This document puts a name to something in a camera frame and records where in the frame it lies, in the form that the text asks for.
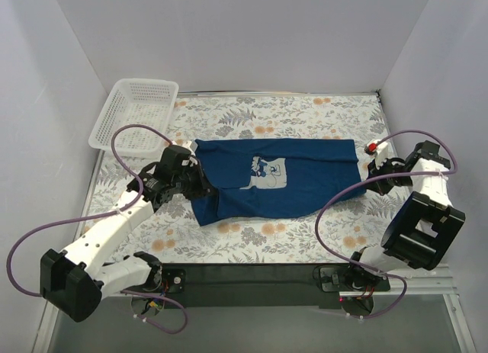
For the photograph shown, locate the blue t shirt cartoon print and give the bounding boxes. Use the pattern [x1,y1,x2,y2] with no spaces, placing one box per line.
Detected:
[191,138,361,226]

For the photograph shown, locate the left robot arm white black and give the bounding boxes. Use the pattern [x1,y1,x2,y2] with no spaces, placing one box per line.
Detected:
[40,141,215,323]

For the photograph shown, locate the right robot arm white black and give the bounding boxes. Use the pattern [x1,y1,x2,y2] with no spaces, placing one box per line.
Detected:
[344,140,465,290]

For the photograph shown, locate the white plastic perforated basket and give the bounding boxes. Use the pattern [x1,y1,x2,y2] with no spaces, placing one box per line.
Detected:
[88,78,179,159]

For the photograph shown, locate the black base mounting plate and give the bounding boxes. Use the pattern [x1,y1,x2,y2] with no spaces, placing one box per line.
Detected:
[155,263,390,310]

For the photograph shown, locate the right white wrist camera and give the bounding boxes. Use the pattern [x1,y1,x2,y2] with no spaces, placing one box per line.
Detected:
[364,140,389,169]

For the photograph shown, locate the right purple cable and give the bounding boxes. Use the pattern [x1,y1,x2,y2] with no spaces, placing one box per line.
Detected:
[315,130,458,326]

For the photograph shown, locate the purple cable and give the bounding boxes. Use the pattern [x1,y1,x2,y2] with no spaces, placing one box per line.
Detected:
[5,124,190,334]
[315,130,458,326]

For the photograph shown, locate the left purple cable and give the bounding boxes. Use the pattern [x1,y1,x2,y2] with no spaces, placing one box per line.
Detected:
[5,124,190,334]

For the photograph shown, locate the aluminium frame rail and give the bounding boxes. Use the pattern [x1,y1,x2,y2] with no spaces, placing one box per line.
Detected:
[109,266,454,300]

